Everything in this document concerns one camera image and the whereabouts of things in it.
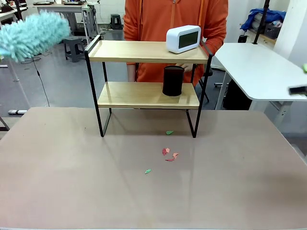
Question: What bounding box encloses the grey plastic stool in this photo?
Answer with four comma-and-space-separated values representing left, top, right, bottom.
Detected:
63, 36, 86, 63

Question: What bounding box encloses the dark plastic crate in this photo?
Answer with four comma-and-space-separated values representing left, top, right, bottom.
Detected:
263, 21, 283, 39

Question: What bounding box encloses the white far background desk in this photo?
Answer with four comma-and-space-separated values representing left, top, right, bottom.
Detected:
0, 2, 27, 24

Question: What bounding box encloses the person's left hand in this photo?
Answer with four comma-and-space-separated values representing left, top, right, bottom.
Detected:
176, 63, 194, 72

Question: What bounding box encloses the two-tier wood metal shelf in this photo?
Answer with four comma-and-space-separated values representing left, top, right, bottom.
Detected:
83, 34, 213, 139

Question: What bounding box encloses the white background desk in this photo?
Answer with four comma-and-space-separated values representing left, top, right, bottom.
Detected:
0, 2, 27, 24
33, 1, 90, 39

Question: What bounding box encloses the black bin under table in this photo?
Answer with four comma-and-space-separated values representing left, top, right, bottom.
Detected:
222, 79, 253, 111

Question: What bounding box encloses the person in orange hoodie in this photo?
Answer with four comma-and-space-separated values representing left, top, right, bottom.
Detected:
122, 0, 229, 87

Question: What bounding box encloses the teal microfiber duster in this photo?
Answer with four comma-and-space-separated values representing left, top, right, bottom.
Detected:
0, 10, 71, 63

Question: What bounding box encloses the black cylindrical cup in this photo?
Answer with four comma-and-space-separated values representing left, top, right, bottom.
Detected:
162, 66, 185, 97

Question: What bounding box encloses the white digital alarm clock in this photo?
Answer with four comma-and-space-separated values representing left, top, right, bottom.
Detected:
165, 25, 202, 54

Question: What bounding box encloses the blue cloth pile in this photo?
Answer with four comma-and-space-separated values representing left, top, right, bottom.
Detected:
240, 8, 286, 32

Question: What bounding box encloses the person's right hand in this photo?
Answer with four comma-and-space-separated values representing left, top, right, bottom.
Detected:
127, 64, 137, 82

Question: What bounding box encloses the large white side table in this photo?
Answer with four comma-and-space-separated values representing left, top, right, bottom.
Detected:
214, 42, 307, 130

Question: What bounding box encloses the black stand pole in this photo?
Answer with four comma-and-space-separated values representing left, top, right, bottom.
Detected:
14, 0, 24, 21
253, 0, 271, 46

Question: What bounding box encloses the dark step stool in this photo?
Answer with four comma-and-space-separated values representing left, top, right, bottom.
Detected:
109, 13, 124, 30

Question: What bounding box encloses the black floor cable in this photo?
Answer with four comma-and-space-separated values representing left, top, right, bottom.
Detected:
33, 57, 50, 107

